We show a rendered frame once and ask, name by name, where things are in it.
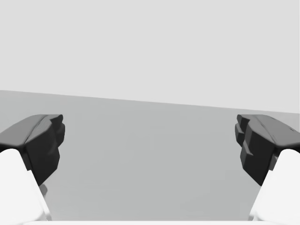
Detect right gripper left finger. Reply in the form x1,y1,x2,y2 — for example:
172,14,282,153
0,114,66,222

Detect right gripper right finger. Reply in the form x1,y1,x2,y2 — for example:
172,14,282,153
234,114,300,222

